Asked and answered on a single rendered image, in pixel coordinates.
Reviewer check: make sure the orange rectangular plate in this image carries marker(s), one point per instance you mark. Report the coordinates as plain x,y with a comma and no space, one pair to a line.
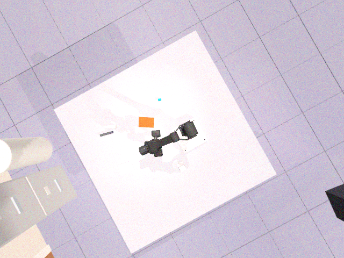
146,122

